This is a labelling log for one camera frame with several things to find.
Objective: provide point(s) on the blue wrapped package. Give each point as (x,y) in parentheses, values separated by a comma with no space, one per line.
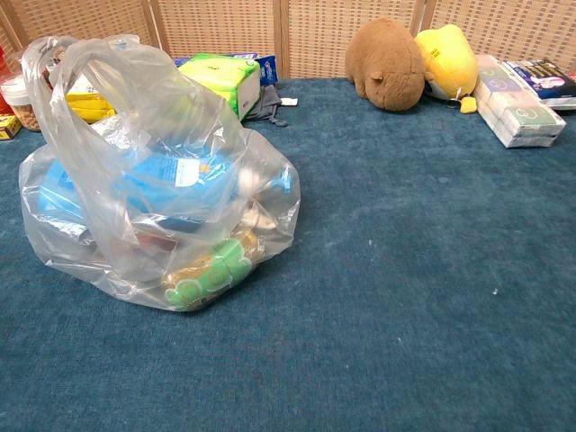
(148,180)

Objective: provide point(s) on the pastel tissue multipack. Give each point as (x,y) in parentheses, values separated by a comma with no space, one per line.
(513,108)

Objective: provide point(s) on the brown capybara plush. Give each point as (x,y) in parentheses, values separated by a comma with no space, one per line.
(387,67)

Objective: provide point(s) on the yellow tea box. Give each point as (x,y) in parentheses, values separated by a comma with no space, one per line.
(90,108)

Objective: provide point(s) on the yellow plush toy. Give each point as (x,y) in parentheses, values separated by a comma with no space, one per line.
(450,58)

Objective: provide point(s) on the white lidded nut jar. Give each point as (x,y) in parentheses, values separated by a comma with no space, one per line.
(22,112)

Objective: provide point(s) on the red cylindrical canister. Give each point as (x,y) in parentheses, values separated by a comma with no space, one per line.
(3,67)

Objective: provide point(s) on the green tissue box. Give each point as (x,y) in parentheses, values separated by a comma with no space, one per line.
(225,72)

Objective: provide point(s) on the small blue packet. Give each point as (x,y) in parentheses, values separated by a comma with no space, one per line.
(268,69)

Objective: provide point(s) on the blue table cloth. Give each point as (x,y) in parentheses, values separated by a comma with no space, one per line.
(405,270)

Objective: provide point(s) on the grey cloth pouch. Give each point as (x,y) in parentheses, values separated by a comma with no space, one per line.
(267,103)

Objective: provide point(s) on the wicker folding screen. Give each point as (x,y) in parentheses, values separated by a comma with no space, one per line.
(225,27)

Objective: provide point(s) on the dark snack package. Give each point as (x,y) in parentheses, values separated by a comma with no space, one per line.
(544,78)

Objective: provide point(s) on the small red yellow box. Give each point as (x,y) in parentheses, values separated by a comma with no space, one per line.
(8,128)

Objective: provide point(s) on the clear plastic bag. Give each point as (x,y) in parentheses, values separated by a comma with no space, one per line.
(135,112)

